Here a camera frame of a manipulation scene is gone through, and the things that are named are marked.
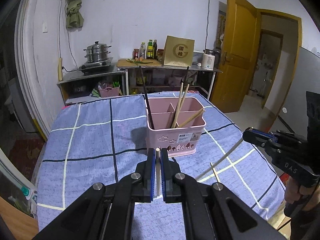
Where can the person's right hand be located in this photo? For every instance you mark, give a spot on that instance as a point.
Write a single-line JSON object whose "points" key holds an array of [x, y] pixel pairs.
{"points": [[293, 193]]}

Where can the wooden cutting board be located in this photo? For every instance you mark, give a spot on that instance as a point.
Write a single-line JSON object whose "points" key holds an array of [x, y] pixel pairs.
{"points": [[126, 63]]}

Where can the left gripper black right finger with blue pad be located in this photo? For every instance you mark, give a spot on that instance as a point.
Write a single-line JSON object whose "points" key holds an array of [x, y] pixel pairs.
{"points": [[211, 211]]}

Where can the stainless steel steamer pot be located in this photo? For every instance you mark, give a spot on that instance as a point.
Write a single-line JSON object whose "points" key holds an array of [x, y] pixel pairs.
{"points": [[97, 52]]}

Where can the blue checked tablecloth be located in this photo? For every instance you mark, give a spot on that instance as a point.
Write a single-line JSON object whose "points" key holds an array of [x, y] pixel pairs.
{"points": [[104, 140]]}

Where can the golden cardboard box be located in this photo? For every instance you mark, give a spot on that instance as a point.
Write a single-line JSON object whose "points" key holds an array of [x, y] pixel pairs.
{"points": [[178, 52]]}

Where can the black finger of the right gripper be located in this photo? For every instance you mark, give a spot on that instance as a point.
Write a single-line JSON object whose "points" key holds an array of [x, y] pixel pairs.
{"points": [[257, 137]]}

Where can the wooden rolling pin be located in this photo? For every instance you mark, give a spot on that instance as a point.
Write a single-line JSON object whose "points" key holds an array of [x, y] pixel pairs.
{"points": [[59, 69]]}

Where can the black chopstick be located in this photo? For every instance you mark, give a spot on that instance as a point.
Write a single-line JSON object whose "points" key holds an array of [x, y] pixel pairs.
{"points": [[185, 76], [147, 99]]}

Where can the pink plastic utensil basket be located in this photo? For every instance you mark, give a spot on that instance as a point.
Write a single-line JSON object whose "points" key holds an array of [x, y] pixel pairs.
{"points": [[177, 141]]}

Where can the dark soy sauce bottle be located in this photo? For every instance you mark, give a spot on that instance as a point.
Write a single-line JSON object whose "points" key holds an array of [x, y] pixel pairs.
{"points": [[154, 49]]}

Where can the pink storage basket on shelf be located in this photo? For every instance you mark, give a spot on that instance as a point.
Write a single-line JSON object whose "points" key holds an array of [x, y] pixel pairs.
{"points": [[109, 92]]}

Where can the metal kitchen shelf left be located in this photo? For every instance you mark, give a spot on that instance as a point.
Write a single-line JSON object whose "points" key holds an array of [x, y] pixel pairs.
{"points": [[76, 86]]}

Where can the white electric kettle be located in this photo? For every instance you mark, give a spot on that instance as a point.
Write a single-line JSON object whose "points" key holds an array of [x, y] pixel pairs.
{"points": [[210, 59]]}

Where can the green label oil bottle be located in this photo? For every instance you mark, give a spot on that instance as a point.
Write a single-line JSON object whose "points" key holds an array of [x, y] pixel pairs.
{"points": [[149, 51]]}

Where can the light wooden chopstick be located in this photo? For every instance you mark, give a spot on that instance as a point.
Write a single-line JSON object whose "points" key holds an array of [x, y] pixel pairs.
{"points": [[173, 125], [183, 99], [220, 160], [192, 117], [158, 172], [214, 172]]}

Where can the clear plastic bottle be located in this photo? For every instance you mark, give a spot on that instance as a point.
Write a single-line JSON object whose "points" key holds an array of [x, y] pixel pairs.
{"points": [[142, 50]]}

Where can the black induction cooker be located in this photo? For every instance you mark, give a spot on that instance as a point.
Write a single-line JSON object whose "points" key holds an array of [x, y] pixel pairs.
{"points": [[100, 66]]}

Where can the red lid jar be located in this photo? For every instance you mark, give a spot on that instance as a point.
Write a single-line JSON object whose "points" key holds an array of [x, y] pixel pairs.
{"points": [[135, 54]]}

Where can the green hanging cloth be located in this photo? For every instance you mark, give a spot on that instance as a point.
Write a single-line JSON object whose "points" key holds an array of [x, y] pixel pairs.
{"points": [[74, 19]]}

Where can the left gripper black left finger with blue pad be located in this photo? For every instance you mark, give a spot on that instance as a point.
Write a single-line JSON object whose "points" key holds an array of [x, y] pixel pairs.
{"points": [[105, 211]]}

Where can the yellow wooden door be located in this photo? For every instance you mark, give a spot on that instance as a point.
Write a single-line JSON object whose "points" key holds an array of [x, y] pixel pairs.
{"points": [[245, 25]]}

